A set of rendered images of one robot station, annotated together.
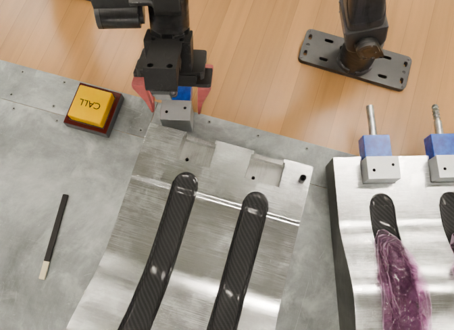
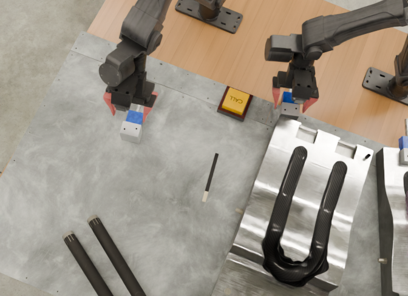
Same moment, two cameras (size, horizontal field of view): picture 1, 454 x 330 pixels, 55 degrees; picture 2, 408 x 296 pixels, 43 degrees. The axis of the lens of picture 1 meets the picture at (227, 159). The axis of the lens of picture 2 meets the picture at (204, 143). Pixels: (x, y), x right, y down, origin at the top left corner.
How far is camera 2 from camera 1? 77 cm
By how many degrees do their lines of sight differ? 3
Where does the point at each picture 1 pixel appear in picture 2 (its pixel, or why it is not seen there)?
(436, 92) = not seen: outside the picture
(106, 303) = (260, 210)
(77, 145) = (223, 124)
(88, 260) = (231, 193)
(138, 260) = (272, 191)
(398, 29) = not seen: outside the picture
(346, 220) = (389, 184)
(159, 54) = (301, 79)
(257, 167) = (339, 148)
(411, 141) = not seen: outside the picture
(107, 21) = (274, 58)
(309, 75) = (368, 96)
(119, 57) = (249, 71)
